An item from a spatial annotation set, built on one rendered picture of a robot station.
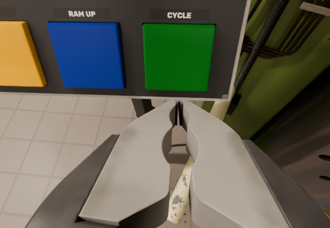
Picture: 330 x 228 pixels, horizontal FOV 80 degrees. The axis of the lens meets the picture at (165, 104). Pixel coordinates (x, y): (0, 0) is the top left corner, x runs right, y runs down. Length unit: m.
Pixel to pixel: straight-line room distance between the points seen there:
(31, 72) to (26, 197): 1.17
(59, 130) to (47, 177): 0.29
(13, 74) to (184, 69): 0.20
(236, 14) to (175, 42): 0.07
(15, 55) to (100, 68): 0.10
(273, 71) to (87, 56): 0.50
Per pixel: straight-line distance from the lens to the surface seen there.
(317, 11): 0.49
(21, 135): 1.56
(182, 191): 0.54
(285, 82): 0.65
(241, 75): 0.63
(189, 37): 0.22
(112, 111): 1.37
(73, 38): 0.24
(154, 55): 0.22
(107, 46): 0.23
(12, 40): 0.28
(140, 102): 0.54
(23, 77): 0.29
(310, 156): 0.54
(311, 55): 0.58
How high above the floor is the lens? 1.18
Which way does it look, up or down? 61 degrees down
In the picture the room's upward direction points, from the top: 2 degrees counter-clockwise
